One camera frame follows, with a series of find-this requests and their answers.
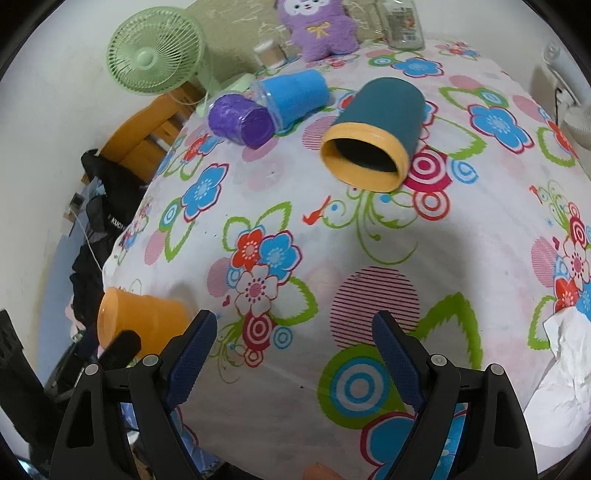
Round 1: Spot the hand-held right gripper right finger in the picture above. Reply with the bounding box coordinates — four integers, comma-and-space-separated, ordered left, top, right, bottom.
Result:
372, 310, 539, 480

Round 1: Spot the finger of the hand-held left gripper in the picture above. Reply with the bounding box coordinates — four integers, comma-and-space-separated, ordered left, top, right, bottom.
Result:
98, 329, 142, 370

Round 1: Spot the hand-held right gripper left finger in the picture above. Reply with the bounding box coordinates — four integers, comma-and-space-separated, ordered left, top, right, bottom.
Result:
50, 309, 218, 480

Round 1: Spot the orange plastic cup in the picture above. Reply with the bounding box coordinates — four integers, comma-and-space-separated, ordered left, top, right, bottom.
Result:
96, 287, 193, 361

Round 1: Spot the teal cup with yellow rim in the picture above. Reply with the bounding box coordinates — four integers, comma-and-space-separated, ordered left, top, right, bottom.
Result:
320, 77, 426, 193

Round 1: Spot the purple plastic cup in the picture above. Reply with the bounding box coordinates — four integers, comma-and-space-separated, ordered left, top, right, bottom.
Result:
207, 92, 274, 150

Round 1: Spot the blue plastic cup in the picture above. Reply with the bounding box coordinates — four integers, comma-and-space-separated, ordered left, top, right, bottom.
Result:
252, 69, 330, 134

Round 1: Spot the floral printed cloth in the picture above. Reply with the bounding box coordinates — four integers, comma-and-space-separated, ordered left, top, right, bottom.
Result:
102, 38, 591, 480

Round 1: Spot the black clothing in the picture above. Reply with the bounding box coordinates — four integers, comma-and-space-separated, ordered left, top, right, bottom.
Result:
68, 148, 154, 344

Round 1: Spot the crumpled white tissue paper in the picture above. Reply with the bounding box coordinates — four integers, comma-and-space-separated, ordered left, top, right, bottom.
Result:
531, 307, 591, 448

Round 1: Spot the wooden chair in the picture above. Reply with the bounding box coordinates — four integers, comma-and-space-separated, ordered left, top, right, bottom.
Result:
99, 80, 209, 186

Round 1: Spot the green desk fan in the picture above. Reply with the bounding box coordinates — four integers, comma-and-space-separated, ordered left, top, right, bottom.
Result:
107, 10, 218, 116

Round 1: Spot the white fan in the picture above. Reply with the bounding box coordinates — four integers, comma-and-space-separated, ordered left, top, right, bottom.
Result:
541, 41, 591, 151

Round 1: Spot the small clear lidded jar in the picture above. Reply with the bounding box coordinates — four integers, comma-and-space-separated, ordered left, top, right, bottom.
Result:
252, 39, 288, 75

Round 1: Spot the clear glass jar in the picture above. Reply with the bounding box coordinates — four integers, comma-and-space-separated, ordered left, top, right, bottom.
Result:
375, 0, 426, 51

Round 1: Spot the purple plush toy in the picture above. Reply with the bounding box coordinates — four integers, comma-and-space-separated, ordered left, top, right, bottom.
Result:
276, 0, 359, 62

